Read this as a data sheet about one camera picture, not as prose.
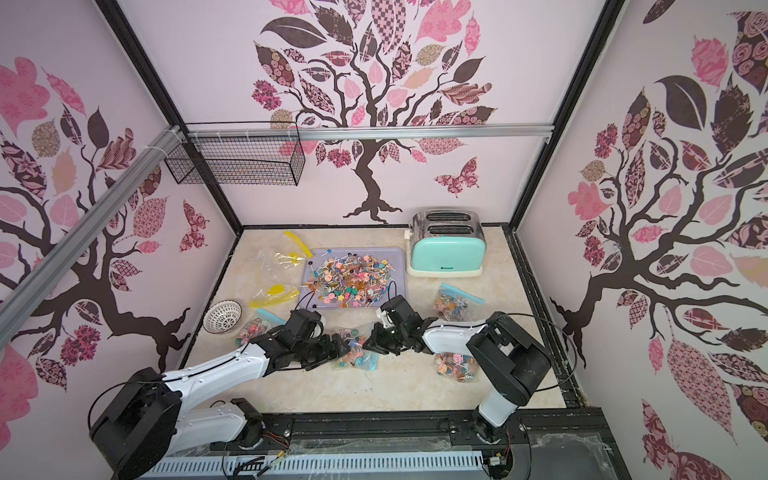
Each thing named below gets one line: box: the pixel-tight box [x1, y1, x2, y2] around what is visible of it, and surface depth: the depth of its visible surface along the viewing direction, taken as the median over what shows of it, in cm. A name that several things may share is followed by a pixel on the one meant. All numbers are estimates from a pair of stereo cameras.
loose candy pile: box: [305, 253, 395, 308], surface depth 103 cm
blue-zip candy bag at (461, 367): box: [434, 352, 479, 383], surface depth 85 cm
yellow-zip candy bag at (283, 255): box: [255, 231, 314, 277], surface depth 109 cm
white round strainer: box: [202, 300, 243, 334], surface depth 94 cm
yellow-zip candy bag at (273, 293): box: [249, 282, 301, 309], surface depth 99 cm
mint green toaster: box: [404, 209, 487, 278], surface depth 100 cm
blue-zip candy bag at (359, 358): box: [332, 326, 379, 371], surface depth 86 cm
